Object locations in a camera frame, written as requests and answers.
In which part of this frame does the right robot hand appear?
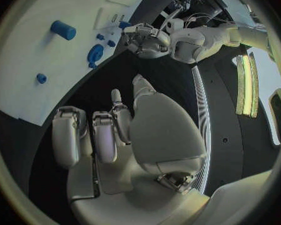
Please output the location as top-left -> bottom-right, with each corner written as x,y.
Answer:
51,73 -> 212,225

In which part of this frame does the white cable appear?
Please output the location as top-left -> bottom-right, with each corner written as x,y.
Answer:
184,12 -> 237,28

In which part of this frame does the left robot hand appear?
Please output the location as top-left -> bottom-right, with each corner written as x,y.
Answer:
119,22 -> 172,59

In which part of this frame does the white task board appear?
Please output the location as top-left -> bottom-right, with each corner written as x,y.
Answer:
0,0 -> 157,127

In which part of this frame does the blue gear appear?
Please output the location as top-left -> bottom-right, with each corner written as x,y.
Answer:
86,44 -> 106,69

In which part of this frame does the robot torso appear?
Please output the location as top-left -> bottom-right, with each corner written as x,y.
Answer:
190,46 -> 281,198

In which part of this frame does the blue plug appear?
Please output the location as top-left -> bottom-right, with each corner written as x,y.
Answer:
118,21 -> 133,30

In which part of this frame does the blue cylinder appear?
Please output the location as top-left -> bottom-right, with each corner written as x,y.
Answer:
49,20 -> 77,41

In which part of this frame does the glowing light bar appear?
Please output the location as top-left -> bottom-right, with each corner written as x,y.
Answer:
234,51 -> 260,119

